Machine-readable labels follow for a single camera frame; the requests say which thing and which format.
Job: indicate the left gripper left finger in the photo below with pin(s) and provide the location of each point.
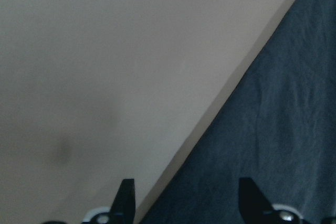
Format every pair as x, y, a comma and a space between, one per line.
123, 206

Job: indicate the black printed t-shirt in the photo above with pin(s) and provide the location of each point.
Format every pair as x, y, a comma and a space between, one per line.
277, 127

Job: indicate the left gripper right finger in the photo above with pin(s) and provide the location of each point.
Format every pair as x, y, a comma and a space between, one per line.
254, 207

